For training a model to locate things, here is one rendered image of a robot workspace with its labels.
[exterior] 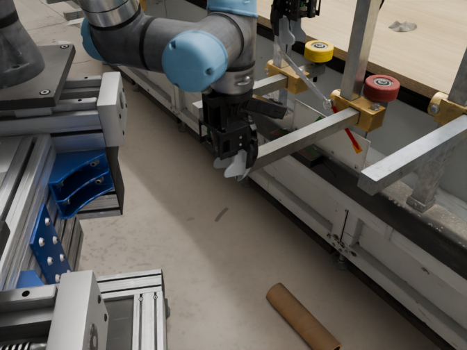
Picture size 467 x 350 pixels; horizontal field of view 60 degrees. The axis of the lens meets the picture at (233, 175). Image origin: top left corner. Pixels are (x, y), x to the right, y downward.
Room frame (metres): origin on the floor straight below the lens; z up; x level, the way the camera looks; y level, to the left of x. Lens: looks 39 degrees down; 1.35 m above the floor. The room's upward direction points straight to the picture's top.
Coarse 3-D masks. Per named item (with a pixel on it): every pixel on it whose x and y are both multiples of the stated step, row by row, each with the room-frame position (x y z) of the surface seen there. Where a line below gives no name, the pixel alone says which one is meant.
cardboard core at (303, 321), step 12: (276, 288) 0.90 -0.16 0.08; (276, 300) 0.86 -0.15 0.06; (288, 300) 0.85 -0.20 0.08; (288, 312) 0.81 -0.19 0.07; (300, 312) 0.80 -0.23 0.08; (300, 324) 0.76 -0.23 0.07; (312, 324) 0.75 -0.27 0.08; (312, 336) 0.71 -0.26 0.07; (324, 336) 0.71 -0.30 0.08; (312, 348) 0.69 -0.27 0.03; (324, 348) 0.67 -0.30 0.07; (336, 348) 0.70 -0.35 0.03
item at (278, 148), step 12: (348, 108) 0.85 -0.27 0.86; (324, 120) 0.79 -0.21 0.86; (336, 120) 0.79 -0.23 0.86; (348, 120) 0.81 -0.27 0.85; (300, 132) 0.74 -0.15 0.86; (312, 132) 0.74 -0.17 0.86; (324, 132) 0.76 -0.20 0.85; (336, 132) 0.79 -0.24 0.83; (264, 144) 0.70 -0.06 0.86; (276, 144) 0.70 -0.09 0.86; (288, 144) 0.70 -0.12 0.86; (300, 144) 0.72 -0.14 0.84; (264, 156) 0.66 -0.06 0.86; (276, 156) 0.68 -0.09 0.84; (252, 168) 0.64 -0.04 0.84
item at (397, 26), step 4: (396, 20) 1.28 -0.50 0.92; (392, 24) 1.28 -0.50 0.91; (396, 24) 1.27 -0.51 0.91; (400, 24) 1.27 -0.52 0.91; (404, 24) 1.27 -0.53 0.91; (408, 24) 1.26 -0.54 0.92; (412, 24) 1.27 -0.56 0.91; (396, 28) 1.25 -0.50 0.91; (400, 28) 1.24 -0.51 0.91; (404, 28) 1.24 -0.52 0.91; (408, 28) 1.25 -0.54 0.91; (412, 28) 1.26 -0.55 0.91
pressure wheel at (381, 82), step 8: (368, 80) 0.90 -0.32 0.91; (376, 80) 0.91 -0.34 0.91; (384, 80) 0.89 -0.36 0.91; (392, 80) 0.90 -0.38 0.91; (368, 88) 0.88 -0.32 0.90; (376, 88) 0.86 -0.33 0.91; (384, 88) 0.86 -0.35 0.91; (392, 88) 0.86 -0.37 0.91; (368, 96) 0.87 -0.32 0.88; (376, 96) 0.86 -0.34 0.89; (384, 96) 0.85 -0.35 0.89; (392, 96) 0.86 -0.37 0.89
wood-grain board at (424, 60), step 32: (256, 0) 1.57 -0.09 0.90; (352, 0) 1.57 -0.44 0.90; (384, 0) 1.57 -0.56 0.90; (416, 0) 1.57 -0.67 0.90; (448, 0) 1.57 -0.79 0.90; (320, 32) 1.24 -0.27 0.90; (384, 32) 1.24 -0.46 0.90; (416, 32) 1.24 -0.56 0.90; (448, 32) 1.24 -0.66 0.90; (384, 64) 1.01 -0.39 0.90; (416, 64) 1.01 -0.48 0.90; (448, 64) 1.01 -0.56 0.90
